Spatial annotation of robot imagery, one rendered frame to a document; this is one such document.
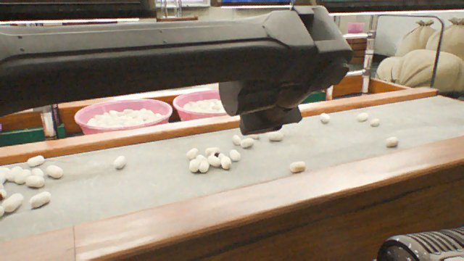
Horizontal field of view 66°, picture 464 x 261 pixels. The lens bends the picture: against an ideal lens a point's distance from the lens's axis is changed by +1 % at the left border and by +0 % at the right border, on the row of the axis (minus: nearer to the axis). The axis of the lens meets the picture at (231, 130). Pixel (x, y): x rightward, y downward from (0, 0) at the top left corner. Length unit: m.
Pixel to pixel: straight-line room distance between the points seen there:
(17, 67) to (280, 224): 0.44
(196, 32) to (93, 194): 0.45
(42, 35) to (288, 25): 0.23
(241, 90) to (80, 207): 0.38
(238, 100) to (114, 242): 0.26
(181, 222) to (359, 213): 0.33
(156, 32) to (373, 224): 0.56
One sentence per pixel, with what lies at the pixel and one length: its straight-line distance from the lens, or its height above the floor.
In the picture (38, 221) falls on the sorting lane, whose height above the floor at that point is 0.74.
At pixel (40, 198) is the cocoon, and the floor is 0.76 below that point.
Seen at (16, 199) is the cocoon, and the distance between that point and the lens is 0.72.
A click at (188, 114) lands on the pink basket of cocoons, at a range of 1.05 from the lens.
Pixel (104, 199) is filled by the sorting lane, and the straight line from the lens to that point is 0.69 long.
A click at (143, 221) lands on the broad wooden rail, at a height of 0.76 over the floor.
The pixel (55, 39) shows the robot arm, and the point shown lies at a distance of 0.31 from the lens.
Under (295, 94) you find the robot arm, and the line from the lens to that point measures 0.46.
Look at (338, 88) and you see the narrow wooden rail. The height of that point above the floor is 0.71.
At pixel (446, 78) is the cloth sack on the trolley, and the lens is 3.61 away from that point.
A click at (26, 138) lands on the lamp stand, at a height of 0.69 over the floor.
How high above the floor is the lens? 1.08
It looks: 21 degrees down
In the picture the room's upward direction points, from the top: straight up
